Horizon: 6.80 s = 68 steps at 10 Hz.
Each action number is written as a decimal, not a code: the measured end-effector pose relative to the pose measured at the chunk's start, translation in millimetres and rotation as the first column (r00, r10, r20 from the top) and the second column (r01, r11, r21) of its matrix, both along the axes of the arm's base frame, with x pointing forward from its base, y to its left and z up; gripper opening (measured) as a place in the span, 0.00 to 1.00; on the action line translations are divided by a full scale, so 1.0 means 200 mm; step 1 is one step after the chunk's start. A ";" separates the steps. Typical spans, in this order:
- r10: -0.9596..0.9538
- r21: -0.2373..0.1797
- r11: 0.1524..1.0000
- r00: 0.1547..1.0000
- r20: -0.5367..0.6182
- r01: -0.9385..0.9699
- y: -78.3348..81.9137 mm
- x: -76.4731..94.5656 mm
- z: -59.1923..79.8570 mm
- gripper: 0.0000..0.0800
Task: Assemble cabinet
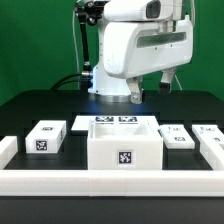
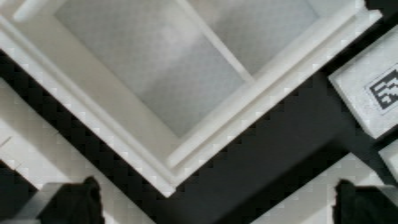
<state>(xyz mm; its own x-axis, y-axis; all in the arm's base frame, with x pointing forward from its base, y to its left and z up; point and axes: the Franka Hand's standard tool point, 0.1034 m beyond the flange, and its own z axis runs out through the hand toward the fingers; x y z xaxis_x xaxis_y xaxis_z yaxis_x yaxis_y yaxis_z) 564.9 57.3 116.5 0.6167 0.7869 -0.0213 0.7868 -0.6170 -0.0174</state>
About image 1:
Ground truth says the white thin cable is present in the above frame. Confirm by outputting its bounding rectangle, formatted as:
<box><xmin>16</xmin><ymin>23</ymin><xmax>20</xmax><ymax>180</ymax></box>
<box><xmin>71</xmin><ymin>0</ymin><xmax>84</xmax><ymax>90</ymax></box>

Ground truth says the black cable bundle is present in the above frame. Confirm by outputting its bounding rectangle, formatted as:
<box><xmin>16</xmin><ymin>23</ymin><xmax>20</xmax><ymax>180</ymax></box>
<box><xmin>49</xmin><ymin>73</ymin><xmax>91</xmax><ymax>92</ymax></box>

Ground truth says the white cabinet door piece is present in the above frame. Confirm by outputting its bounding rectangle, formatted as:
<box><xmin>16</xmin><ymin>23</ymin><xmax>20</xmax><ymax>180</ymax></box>
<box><xmin>159</xmin><ymin>124</ymin><xmax>195</xmax><ymax>149</ymax></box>

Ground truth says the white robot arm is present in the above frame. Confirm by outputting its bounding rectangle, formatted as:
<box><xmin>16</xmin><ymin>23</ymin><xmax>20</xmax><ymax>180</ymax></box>
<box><xmin>84</xmin><ymin>0</ymin><xmax>195</xmax><ymax>104</ymax></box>

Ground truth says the small white tagged box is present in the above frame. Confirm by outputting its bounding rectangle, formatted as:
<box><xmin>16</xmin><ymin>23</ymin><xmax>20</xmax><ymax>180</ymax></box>
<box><xmin>25</xmin><ymin>120</ymin><xmax>67</xmax><ymax>154</ymax></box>

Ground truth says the flat white tagged panel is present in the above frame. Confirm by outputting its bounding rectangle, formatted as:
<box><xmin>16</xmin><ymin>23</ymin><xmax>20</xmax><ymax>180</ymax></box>
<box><xmin>71</xmin><ymin>115</ymin><xmax>159</xmax><ymax>131</ymax></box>

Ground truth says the white cabinet body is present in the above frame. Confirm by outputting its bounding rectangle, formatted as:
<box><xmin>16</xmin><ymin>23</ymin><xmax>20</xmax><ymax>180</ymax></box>
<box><xmin>87</xmin><ymin>121</ymin><xmax>163</xmax><ymax>170</ymax></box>

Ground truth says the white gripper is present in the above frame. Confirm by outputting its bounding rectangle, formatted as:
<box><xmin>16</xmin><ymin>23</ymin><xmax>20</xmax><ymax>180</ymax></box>
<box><xmin>103</xmin><ymin>17</ymin><xmax>193</xmax><ymax>104</ymax></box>

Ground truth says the black camera stand pole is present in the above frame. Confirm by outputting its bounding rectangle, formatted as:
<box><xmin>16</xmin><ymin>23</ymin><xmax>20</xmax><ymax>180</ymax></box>
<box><xmin>75</xmin><ymin>0</ymin><xmax>106</xmax><ymax>77</ymax></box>

